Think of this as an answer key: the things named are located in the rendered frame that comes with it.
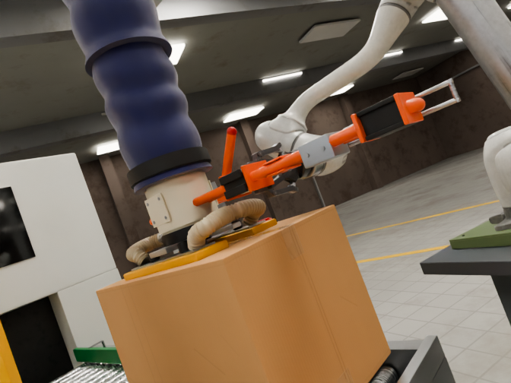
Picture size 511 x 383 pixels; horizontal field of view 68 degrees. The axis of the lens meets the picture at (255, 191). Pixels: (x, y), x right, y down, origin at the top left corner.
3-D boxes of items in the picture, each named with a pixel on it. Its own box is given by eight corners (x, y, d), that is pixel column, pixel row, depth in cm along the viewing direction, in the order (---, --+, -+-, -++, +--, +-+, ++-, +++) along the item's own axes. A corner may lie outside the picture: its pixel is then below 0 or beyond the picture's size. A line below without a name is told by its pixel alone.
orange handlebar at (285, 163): (131, 237, 119) (127, 226, 119) (202, 213, 141) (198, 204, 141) (421, 113, 57) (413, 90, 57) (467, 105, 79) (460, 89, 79)
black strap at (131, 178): (116, 195, 103) (111, 182, 103) (183, 179, 120) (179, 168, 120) (160, 169, 87) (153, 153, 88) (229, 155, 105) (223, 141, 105)
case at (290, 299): (142, 423, 108) (94, 291, 109) (239, 349, 137) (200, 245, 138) (302, 473, 66) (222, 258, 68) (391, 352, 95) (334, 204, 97)
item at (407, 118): (360, 144, 63) (349, 115, 63) (378, 138, 68) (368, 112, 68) (409, 123, 57) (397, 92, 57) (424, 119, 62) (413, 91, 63)
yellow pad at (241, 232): (179, 257, 117) (173, 242, 118) (203, 247, 125) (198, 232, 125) (255, 235, 95) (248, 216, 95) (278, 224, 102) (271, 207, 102)
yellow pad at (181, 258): (124, 281, 103) (118, 264, 103) (155, 268, 111) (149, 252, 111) (198, 262, 81) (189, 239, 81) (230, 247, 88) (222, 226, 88)
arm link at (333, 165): (324, 184, 104) (285, 169, 111) (350, 173, 116) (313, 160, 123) (332, 147, 100) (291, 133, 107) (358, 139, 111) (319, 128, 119)
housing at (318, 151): (303, 169, 72) (295, 147, 72) (322, 163, 77) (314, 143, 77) (334, 156, 67) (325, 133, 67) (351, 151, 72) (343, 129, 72)
